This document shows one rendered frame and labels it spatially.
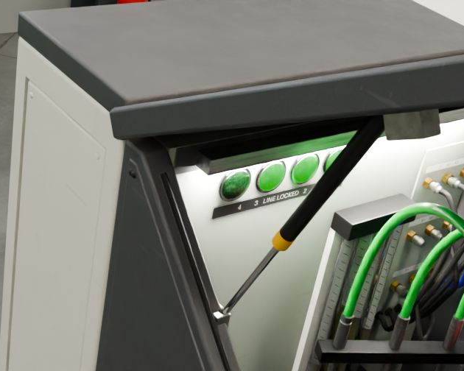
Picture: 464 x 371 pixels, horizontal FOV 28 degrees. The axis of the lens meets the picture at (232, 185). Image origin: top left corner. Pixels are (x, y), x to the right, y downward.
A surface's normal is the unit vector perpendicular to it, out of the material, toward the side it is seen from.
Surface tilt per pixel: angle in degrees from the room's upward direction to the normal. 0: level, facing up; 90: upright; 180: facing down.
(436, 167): 90
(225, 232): 90
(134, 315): 90
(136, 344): 90
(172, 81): 0
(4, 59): 0
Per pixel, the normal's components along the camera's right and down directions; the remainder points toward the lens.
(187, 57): 0.17, -0.86
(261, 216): 0.59, 0.48
